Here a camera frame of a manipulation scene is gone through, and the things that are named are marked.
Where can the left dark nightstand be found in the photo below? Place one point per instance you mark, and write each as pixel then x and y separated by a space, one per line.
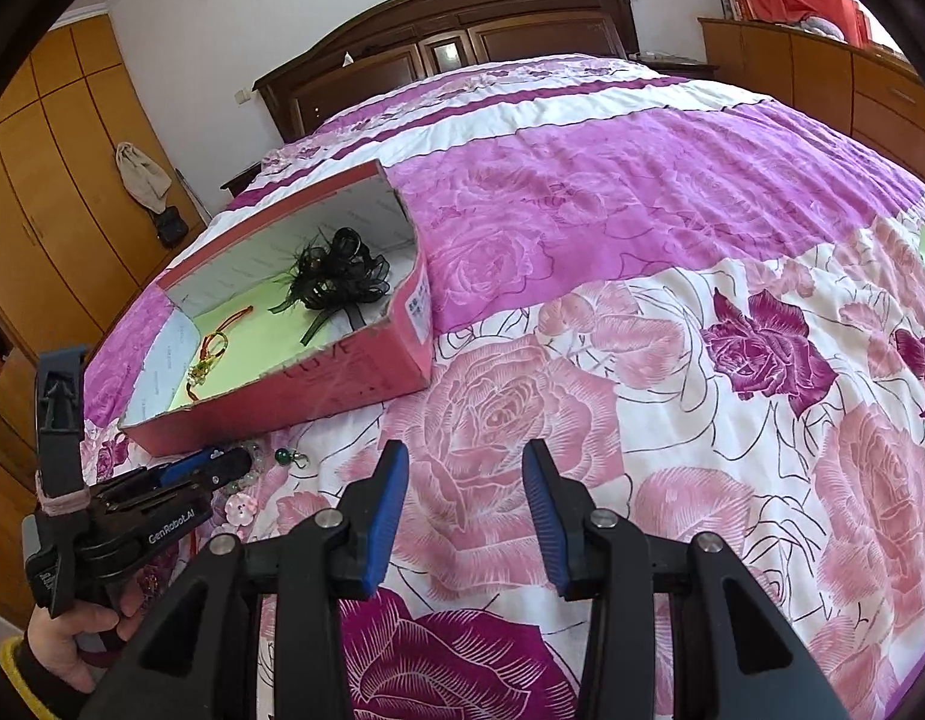
pixel 241 181

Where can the black hanging pouch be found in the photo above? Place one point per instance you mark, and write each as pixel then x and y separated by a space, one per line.
pixel 171 227

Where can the right dark nightstand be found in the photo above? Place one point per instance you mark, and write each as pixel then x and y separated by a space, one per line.
pixel 677 66

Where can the yellow sleeve forearm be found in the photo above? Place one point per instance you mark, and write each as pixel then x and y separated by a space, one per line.
pixel 46 695

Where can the dark wooden headboard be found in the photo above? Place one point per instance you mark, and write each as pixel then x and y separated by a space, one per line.
pixel 402 41

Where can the pink cardboard shoe box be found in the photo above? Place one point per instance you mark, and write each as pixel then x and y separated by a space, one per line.
pixel 390 357

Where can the black feather hair clip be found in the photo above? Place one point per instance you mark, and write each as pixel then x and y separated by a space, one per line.
pixel 337 277

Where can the dark nightstand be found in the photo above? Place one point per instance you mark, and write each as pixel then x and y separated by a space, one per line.
pixel 677 66
pixel 241 181

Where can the orange wooden wardrobe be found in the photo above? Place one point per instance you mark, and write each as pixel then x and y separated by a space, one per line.
pixel 75 249

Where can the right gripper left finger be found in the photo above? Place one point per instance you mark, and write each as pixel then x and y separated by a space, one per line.
pixel 372 508

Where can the beige hanging cloth bag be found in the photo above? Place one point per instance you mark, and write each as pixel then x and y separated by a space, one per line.
pixel 143 178

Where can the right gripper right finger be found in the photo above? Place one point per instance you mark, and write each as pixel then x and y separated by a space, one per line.
pixel 560 508

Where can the person's left hand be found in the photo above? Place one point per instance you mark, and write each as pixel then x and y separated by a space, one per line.
pixel 54 640

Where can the low wooden dresser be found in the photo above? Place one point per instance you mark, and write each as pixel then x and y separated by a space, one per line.
pixel 861 93

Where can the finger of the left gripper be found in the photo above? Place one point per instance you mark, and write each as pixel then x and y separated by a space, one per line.
pixel 212 468

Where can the green bead earring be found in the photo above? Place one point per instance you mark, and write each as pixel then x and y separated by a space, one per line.
pixel 285 456

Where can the floral pink bedspread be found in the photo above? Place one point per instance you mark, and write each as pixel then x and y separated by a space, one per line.
pixel 709 305

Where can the green paper liner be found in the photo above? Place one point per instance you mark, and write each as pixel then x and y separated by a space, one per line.
pixel 239 341

